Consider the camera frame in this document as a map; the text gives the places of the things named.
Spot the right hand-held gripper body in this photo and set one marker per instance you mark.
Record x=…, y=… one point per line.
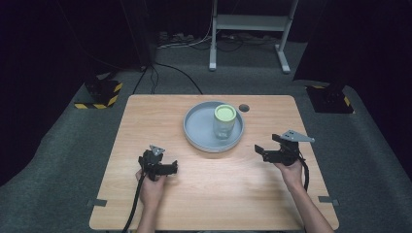
x=288, y=152

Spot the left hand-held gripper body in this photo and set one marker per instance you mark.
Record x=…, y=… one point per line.
x=151, y=160

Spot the glass jar with green lid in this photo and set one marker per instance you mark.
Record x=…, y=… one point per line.
x=224, y=121

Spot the grey round plate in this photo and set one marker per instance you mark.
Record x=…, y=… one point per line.
x=200, y=127

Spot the person's right hand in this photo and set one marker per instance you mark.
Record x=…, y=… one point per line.
x=291, y=174

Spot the person's left hand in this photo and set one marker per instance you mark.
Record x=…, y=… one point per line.
x=151, y=192

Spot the grey tape strip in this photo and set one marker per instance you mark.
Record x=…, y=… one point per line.
x=328, y=200
x=96, y=202

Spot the black base with striped tape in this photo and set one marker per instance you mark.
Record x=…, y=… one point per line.
x=103, y=93
x=330, y=98

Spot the white metal stand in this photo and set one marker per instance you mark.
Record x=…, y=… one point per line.
x=252, y=23

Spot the power strip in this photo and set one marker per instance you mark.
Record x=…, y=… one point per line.
x=175, y=37

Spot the dark upright pole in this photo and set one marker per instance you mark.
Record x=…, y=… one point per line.
x=139, y=32

